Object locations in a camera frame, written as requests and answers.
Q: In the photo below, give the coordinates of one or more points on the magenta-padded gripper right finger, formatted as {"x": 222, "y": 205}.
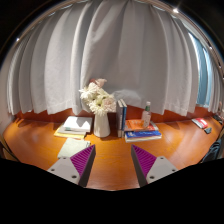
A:
{"x": 159, "y": 167}

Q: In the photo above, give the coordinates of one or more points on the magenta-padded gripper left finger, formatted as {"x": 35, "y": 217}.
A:
{"x": 66, "y": 168}

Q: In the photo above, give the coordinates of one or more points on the pale green towel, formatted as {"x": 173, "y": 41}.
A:
{"x": 71, "y": 146}

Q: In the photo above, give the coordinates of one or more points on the yellow flat book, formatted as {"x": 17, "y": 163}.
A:
{"x": 68, "y": 136}

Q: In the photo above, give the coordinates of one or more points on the grey flat book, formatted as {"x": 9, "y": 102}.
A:
{"x": 68, "y": 130}

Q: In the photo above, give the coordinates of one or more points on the white flat book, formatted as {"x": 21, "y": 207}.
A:
{"x": 78, "y": 123}

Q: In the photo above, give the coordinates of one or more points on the orange flat book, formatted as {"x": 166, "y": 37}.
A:
{"x": 135, "y": 124}

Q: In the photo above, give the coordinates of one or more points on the clear bottle with green cap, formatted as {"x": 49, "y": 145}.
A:
{"x": 146, "y": 117}

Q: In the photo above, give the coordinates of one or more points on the white ceramic vase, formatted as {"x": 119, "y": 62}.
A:
{"x": 101, "y": 126}

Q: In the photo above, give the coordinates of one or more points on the dark bag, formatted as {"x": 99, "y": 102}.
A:
{"x": 213, "y": 151}

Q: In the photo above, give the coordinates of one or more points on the red flat booklet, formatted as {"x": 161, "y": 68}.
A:
{"x": 200, "y": 122}

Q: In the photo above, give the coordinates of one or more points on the blue upright book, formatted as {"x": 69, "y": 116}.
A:
{"x": 124, "y": 115}

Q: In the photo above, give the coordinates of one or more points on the dark upright book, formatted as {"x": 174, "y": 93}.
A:
{"x": 119, "y": 116}

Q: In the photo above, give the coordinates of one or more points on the white flower bouquet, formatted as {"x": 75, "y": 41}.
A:
{"x": 98, "y": 98}

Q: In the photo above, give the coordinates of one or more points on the window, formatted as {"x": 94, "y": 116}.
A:
{"x": 201, "y": 70}

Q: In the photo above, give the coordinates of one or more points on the white curtain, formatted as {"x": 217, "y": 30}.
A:
{"x": 106, "y": 50}

